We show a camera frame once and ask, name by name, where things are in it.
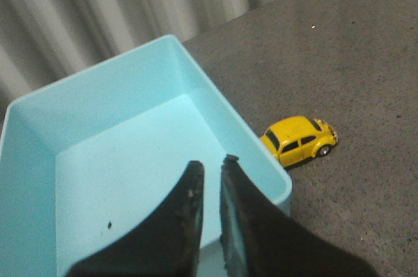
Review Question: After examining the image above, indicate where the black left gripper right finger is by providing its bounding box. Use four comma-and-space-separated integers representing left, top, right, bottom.
220, 155, 377, 276

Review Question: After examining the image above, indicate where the light blue plastic box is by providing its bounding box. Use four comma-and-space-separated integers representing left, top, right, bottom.
1, 35, 292, 276

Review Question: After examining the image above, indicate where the yellow toy beetle car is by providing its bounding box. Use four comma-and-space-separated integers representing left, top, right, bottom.
260, 116, 338, 168

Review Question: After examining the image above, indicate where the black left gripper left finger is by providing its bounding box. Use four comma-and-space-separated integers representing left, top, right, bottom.
67, 161, 204, 276

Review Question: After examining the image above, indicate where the grey pleated curtain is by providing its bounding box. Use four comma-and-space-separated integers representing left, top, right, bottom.
1, 0, 273, 111

